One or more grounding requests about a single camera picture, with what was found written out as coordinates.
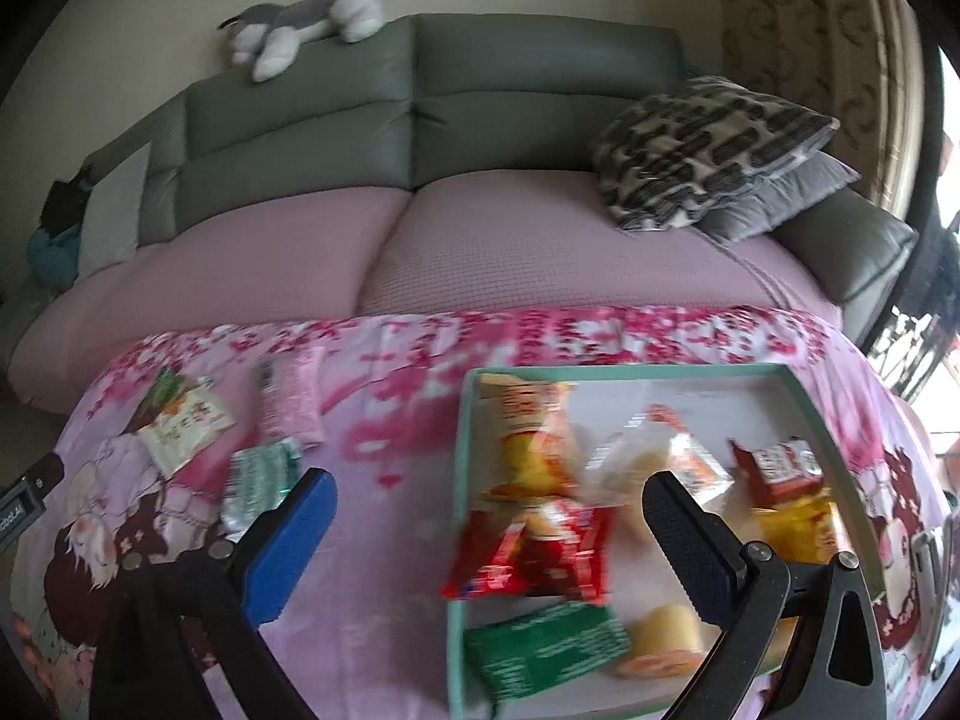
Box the white green snack packet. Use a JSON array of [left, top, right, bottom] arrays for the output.
[[135, 367, 232, 477]]

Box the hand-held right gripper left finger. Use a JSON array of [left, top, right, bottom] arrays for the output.
[[90, 467, 338, 720]]

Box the black and cream patterned pillow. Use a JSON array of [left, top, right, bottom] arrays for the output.
[[592, 76, 841, 232]]

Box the black bag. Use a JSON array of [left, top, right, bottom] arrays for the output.
[[39, 165, 97, 235]]

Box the white cushion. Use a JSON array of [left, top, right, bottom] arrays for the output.
[[75, 141, 153, 278]]

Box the grey sofa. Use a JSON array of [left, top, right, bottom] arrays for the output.
[[79, 13, 920, 327]]

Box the teal cloth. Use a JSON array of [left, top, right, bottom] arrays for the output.
[[28, 229, 82, 290]]

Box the grey pillow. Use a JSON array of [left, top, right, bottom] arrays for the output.
[[701, 151, 862, 242]]

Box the large yellow bread packet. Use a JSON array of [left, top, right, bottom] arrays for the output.
[[750, 491, 856, 567]]

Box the pink printed blanket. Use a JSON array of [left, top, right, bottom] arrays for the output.
[[0, 306, 953, 720]]

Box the clear packet with orange cake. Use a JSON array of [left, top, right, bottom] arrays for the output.
[[615, 604, 706, 680]]

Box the clear packet with white bun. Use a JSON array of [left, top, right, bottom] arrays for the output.
[[581, 405, 732, 548]]

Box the red snack packet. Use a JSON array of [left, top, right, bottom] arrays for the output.
[[442, 499, 620, 605]]

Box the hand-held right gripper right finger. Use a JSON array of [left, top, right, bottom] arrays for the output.
[[641, 469, 890, 720]]

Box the pink snack packet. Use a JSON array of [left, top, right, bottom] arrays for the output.
[[255, 349, 327, 445]]

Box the orange long cake packet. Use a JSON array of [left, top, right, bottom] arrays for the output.
[[476, 373, 582, 500]]

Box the white tray with teal rim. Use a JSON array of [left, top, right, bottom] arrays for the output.
[[446, 364, 887, 720]]

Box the pink sofa cover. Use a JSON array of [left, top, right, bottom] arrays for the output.
[[11, 169, 848, 413]]

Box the beige patterned curtain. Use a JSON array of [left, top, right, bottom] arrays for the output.
[[720, 0, 925, 220]]

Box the grey and white plush toy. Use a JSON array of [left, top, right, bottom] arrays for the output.
[[217, 0, 395, 83]]

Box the cow print biscuit packet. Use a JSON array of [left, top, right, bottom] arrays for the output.
[[729, 439, 824, 505]]

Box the green and silver snack packet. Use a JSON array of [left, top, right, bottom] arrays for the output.
[[220, 441, 305, 541]]

